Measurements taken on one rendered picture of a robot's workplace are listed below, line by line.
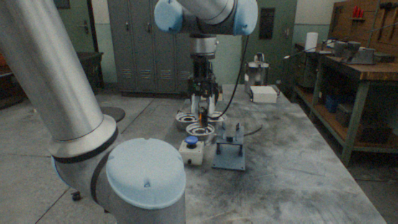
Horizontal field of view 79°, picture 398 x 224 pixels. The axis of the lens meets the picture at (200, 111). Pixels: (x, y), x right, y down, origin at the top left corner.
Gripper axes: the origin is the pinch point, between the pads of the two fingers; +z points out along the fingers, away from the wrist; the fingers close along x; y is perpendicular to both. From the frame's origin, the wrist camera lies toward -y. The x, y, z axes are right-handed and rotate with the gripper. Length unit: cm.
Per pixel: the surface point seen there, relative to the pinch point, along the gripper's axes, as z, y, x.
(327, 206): 13.1, 20.2, 33.6
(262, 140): 13.1, -11.7, 20.4
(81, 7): -43, -322, -254
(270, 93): 17, -86, 31
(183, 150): 8.7, 7.6, -4.8
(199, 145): 8.6, 4.2, -0.6
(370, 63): 5, -147, 114
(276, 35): -5, -303, 58
